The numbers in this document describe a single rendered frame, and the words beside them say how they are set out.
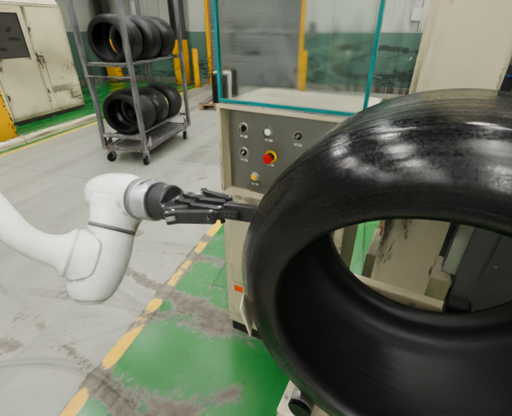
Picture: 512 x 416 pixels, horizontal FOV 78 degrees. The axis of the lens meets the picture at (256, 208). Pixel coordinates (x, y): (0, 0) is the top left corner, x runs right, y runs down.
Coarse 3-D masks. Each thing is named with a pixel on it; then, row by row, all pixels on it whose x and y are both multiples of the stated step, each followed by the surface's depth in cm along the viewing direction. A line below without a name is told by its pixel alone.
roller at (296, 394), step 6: (294, 390) 60; (300, 390) 60; (294, 396) 59; (300, 396) 59; (294, 402) 58; (300, 402) 58; (306, 402) 58; (312, 402) 59; (294, 408) 58; (300, 408) 58; (306, 408) 57; (312, 408) 58; (294, 414) 59; (300, 414) 59; (306, 414) 58
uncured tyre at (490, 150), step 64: (384, 128) 33; (448, 128) 30; (320, 192) 35; (384, 192) 32; (448, 192) 29; (256, 256) 45; (320, 256) 72; (256, 320) 51; (320, 320) 69; (384, 320) 72; (448, 320) 65; (320, 384) 52; (384, 384) 62; (448, 384) 60
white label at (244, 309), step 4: (244, 296) 55; (244, 300) 54; (244, 304) 54; (240, 308) 51; (244, 308) 53; (248, 308) 55; (244, 312) 53; (248, 312) 55; (244, 316) 52; (248, 316) 54; (244, 320) 52; (248, 320) 54; (252, 320) 56; (248, 324) 53; (252, 324) 56; (248, 328) 53; (248, 332) 53
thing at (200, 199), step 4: (184, 192) 64; (188, 192) 64; (184, 196) 63; (188, 196) 63; (192, 196) 62; (196, 196) 62; (200, 196) 62; (228, 196) 59; (200, 200) 62; (204, 200) 61; (208, 200) 61; (212, 200) 61; (216, 200) 60; (220, 200) 60; (224, 200) 60; (228, 200) 59; (212, 204) 61; (216, 204) 60; (220, 204) 60
